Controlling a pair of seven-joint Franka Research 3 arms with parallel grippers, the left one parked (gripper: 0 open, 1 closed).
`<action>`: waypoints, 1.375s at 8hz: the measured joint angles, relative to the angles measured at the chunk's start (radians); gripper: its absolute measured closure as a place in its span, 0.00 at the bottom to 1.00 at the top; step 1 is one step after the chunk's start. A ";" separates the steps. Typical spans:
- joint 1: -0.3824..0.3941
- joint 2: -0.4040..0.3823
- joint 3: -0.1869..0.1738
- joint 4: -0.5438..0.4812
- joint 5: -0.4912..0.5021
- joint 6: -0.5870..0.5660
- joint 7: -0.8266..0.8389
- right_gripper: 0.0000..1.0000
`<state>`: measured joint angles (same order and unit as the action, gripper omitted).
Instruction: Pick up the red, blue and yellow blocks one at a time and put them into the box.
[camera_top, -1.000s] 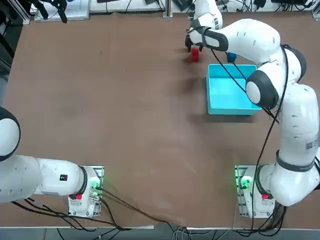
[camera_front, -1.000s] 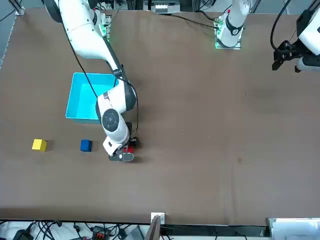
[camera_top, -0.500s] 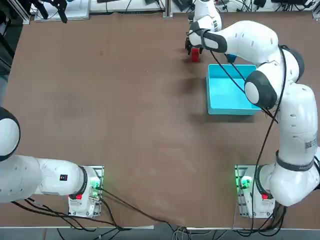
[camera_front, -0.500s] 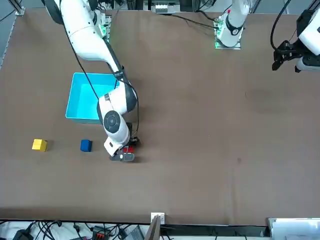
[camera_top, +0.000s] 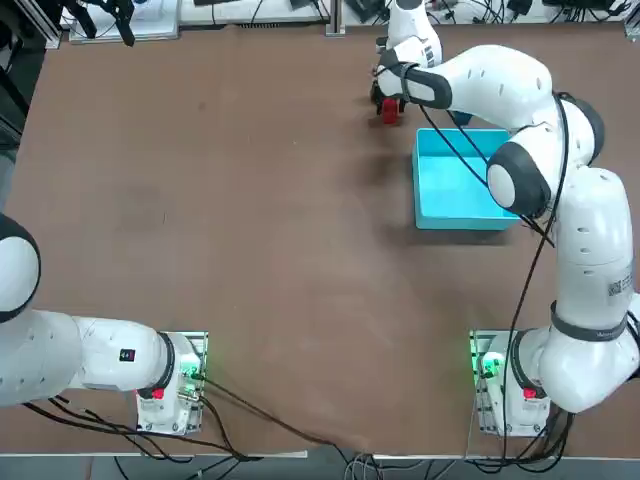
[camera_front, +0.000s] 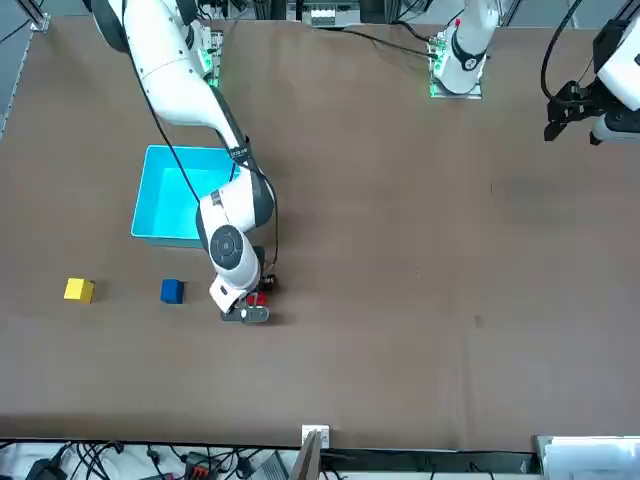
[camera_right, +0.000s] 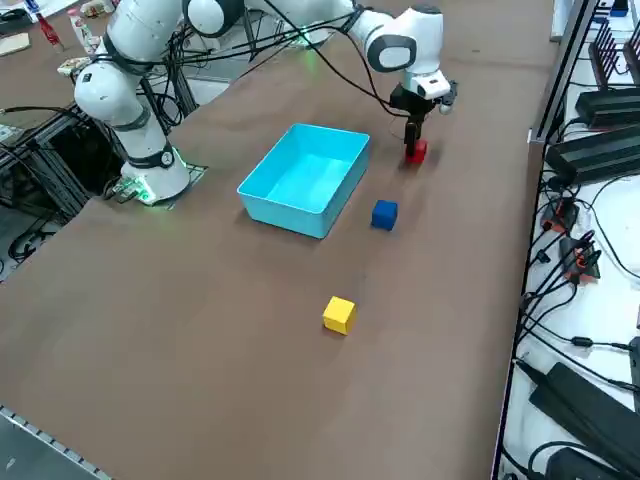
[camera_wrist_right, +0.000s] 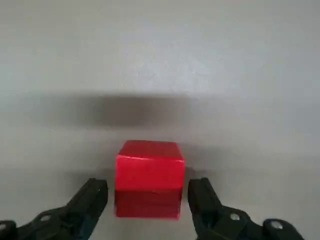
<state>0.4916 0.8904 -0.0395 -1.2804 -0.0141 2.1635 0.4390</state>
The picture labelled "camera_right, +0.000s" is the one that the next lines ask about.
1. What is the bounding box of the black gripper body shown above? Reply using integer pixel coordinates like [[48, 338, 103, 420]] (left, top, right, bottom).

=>
[[389, 83, 437, 120]]

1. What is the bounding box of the red block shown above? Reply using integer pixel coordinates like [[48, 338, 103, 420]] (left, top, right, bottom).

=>
[[404, 139, 430, 165]]

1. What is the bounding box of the blue block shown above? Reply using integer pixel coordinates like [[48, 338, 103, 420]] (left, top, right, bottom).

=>
[[371, 199, 400, 231]]

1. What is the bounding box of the yellow block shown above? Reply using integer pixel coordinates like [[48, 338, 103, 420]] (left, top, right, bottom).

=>
[[322, 295, 358, 337]]

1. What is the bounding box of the cyan plastic box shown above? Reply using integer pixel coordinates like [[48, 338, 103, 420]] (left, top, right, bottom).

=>
[[236, 123, 372, 240]]

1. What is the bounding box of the orange black plug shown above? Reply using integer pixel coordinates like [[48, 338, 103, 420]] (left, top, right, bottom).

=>
[[558, 235, 602, 286], [542, 197, 581, 235]]

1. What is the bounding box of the black power adapter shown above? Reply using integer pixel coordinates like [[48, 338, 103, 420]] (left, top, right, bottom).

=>
[[544, 446, 619, 480], [528, 362, 640, 479], [574, 87, 640, 130], [544, 124, 640, 185]]

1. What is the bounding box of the black tripod stand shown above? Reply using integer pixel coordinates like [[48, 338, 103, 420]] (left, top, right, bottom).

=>
[[242, 7, 281, 64]]

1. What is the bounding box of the dark slotted rack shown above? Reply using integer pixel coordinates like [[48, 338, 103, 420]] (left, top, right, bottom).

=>
[[587, 19, 640, 92]]

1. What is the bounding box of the small printed packet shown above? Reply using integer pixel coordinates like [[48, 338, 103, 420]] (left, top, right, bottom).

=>
[[56, 56, 92, 77]]

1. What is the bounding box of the red bottle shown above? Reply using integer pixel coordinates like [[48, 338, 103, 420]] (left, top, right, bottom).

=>
[[33, 10, 66, 51]]

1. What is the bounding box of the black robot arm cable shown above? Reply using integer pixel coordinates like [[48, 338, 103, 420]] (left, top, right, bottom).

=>
[[164, 0, 401, 119]]

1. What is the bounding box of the dark grey wrist camera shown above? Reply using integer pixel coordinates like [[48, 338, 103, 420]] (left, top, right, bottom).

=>
[[438, 81, 459, 117]]

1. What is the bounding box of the aluminium profile post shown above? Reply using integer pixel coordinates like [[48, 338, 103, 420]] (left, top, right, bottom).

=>
[[527, 0, 601, 146]]

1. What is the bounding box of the black cable with ferrite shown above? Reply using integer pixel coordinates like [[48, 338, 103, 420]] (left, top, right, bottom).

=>
[[517, 309, 634, 351]]

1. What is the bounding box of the black aluminium frame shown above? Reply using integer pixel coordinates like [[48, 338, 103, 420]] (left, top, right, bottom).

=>
[[0, 105, 126, 229]]

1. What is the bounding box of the silver table edge rail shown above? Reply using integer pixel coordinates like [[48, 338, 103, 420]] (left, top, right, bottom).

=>
[[0, 403, 112, 480]]

